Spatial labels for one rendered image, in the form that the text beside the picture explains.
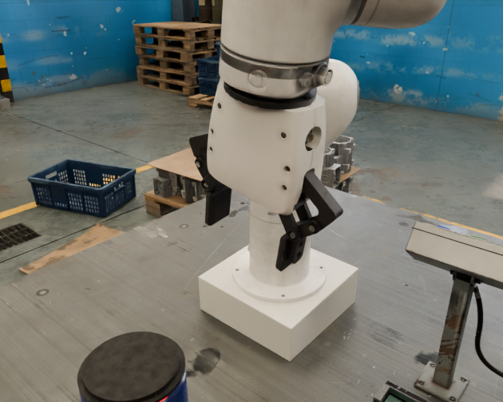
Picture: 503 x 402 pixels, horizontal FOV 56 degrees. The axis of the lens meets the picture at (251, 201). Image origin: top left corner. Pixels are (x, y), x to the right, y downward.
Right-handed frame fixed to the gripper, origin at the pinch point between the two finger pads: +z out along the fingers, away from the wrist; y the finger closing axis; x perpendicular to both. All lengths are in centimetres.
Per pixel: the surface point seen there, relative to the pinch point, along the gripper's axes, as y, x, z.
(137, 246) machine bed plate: 55, -28, 53
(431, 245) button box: -10.6, -31.1, 13.5
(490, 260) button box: -18.4, -31.5, 11.6
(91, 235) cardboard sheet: 184, -91, 164
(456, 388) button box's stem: -23, -32, 37
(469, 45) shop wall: 124, -551, 110
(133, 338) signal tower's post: -5.4, 18.5, -5.4
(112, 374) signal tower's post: -6.8, 21.0, -5.8
